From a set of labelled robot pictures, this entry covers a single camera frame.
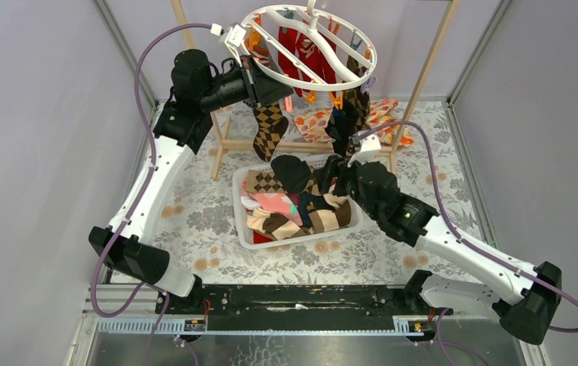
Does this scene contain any orange patterned cloth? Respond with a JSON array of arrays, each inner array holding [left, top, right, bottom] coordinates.
[[292, 98, 400, 143]]

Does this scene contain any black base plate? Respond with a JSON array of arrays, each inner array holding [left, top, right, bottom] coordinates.
[[155, 284, 442, 318]]

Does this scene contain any red sock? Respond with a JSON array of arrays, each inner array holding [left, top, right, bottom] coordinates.
[[278, 27, 337, 84]]

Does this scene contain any dark green sock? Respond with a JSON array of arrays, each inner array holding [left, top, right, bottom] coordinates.
[[271, 155, 312, 194]]

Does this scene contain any brown beige striped sock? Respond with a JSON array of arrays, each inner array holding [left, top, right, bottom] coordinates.
[[246, 192, 352, 241]]

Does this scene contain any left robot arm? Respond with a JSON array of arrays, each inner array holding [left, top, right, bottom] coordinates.
[[88, 49, 293, 313]]

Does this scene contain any white laundry basket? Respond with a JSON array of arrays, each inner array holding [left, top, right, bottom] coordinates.
[[231, 162, 366, 252]]

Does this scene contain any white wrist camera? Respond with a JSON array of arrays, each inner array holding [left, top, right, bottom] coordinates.
[[347, 131, 382, 168], [210, 23, 246, 66]]

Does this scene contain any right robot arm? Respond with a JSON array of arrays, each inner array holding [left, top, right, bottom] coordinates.
[[316, 155, 562, 345]]

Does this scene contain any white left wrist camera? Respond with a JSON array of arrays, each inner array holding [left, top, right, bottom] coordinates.
[[210, 23, 246, 66]]

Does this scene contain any brown argyle hanging sock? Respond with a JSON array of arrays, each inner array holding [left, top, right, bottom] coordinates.
[[344, 56, 370, 131]]

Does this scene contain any pink clothespin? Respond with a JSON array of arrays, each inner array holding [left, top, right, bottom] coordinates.
[[282, 96, 294, 114]]

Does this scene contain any brown yellow argyle sock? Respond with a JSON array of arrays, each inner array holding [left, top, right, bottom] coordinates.
[[252, 101, 289, 162]]

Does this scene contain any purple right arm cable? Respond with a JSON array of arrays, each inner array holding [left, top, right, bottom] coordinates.
[[355, 120, 578, 366]]

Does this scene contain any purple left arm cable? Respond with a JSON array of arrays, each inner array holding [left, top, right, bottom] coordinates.
[[88, 22, 214, 366]]

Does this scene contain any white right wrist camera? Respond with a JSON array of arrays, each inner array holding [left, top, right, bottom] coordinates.
[[347, 131, 382, 168]]

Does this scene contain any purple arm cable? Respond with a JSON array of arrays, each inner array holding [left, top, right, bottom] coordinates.
[[355, 120, 578, 366], [88, 22, 214, 366]]

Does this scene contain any beige green argyle sock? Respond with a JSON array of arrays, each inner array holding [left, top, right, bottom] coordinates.
[[245, 170, 287, 194]]

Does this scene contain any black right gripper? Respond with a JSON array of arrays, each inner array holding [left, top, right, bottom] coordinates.
[[312, 151, 380, 221]]

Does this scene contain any white round sock hanger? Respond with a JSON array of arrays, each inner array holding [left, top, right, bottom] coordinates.
[[233, 1, 377, 93]]

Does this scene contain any wooden drying rack frame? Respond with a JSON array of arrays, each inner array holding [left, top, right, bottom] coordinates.
[[169, 0, 462, 183]]

